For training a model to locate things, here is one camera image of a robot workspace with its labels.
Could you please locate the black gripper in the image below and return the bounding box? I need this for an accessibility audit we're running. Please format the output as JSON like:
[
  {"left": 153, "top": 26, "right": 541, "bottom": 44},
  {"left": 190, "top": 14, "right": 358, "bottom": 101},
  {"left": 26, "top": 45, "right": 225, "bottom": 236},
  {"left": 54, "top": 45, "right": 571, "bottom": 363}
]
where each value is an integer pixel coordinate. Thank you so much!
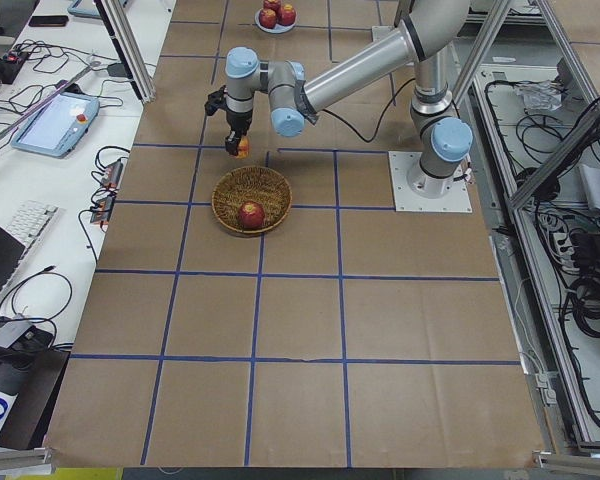
[{"left": 225, "top": 109, "right": 253, "bottom": 157}]

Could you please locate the red yellow apple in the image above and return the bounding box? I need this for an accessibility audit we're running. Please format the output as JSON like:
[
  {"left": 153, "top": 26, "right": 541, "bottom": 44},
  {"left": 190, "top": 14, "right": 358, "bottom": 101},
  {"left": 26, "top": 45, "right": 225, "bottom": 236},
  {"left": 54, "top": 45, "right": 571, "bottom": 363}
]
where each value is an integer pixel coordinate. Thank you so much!
[{"left": 235, "top": 136, "right": 250, "bottom": 159}]

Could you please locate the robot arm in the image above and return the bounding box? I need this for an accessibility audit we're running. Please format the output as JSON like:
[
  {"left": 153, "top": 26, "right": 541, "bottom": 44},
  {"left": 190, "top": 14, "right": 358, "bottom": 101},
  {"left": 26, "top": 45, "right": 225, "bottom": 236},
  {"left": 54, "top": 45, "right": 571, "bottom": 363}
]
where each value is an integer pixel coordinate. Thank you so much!
[{"left": 205, "top": 1, "right": 473, "bottom": 199}]

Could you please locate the woven wicker basket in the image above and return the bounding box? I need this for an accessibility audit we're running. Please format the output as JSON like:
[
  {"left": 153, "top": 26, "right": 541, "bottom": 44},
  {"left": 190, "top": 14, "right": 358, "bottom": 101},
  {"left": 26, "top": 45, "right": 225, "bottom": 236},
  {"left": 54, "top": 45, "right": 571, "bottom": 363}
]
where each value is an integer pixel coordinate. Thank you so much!
[{"left": 211, "top": 165, "right": 292, "bottom": 236}]

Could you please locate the red apple in basket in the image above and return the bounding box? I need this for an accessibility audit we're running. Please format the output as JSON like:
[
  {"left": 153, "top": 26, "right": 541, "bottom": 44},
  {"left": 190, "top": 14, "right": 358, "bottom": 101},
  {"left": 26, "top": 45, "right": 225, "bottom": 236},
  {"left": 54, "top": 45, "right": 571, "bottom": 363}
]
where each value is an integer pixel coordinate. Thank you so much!
[{"left": 238, "top": 201, "right": 266, "bottom": 230}]

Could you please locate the light blue plate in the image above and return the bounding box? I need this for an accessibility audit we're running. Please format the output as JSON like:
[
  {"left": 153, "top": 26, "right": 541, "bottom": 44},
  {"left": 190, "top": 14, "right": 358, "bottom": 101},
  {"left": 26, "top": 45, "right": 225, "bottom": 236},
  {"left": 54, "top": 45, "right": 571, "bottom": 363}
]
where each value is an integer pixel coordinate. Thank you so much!
[{"left": 254, "top": 9, "right": 296, "bottom": 34}]

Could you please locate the red apple on plate front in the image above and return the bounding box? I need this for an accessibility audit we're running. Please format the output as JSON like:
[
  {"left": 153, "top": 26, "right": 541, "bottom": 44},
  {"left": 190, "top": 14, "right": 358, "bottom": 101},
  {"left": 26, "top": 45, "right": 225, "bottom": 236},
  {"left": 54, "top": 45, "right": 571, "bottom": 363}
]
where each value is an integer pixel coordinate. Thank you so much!
[{"left": 258, "top": 8, "right": 277, "bottom": 29}]

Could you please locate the red apple on plate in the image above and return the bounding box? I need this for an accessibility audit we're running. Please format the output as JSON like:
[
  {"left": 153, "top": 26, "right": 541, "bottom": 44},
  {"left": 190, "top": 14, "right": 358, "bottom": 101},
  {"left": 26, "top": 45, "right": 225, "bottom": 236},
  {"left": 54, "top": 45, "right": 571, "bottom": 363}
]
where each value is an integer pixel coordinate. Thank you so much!
[
  {"left": 262, "top": 0, "right": 281, "bottom": 12},
  {"left": 278, "top": 3, "right": 297, "bottom": 27},
  {"left": 258, "top": 8, "right": 277, "bottom": 29}
]

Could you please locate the red apple on plate left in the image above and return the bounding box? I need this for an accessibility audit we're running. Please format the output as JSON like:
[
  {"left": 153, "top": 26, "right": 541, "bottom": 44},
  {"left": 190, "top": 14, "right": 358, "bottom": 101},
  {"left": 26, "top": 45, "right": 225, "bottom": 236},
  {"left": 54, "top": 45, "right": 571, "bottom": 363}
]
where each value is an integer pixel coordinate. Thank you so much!
[{"left": 278, "top": 3, "right": 297, "bottom": 27}]

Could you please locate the red apple on plate back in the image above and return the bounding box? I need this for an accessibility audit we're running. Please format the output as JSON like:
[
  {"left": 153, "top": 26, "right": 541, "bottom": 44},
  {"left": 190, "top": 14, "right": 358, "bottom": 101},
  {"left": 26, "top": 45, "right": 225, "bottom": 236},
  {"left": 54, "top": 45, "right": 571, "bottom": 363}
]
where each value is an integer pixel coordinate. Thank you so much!
[{"left": 262, "top": 0, "right": 281, "bottom": 12}]

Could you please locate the blue teach pendant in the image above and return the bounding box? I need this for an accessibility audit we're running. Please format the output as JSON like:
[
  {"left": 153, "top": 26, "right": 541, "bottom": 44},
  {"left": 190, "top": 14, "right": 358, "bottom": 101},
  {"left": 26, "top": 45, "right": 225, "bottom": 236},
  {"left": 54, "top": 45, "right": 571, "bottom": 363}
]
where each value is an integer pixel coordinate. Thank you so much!
[
  {"left": 10, "top": 93, "right": 100, "bottom": 158},
  {"left": 67, "top": 0, "right": 100, "bottom": 19}
]

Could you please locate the white keyboard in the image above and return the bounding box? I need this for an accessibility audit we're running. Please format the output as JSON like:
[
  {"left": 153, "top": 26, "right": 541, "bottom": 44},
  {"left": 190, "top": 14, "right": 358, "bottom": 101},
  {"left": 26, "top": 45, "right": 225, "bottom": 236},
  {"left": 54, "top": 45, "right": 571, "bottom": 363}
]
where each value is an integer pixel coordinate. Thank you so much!
[{"left": 5, "top": 200, "right": 59, "bottom": 251}]

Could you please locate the black smartphone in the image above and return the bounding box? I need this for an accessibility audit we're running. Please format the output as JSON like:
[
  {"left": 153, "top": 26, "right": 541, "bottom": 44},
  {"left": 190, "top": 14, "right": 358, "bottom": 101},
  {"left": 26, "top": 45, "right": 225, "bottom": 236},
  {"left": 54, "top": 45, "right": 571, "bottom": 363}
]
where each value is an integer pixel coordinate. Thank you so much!
[{"left": 28, "top": 15, "right": 69, "bottom": 28}]

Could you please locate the aluminium frame post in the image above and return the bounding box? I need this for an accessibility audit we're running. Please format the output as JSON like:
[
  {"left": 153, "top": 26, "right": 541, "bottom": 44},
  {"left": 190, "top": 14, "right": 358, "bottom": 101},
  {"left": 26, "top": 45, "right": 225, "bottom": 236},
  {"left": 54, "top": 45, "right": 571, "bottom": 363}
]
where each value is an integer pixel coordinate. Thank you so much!
[{"left": 94, "top": 0, "right": 156, "bottom": 104}]

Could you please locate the black camera cable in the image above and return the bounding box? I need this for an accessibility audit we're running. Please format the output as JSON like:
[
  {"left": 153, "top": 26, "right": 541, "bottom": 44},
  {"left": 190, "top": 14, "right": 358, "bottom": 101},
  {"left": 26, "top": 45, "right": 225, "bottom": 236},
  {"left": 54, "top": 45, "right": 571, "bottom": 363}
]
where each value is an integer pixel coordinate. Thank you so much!
[{"left": 319, "top": 74, "right": 416, "bottom": 144}]

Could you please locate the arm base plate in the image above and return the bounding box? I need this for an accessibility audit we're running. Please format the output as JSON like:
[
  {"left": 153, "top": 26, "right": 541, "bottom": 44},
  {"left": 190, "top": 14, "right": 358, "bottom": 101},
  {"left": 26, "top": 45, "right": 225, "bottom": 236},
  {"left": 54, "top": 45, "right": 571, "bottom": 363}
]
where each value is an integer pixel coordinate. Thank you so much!
[{"left": 388, "top": 151, "right": 473, "bottom": 214}]

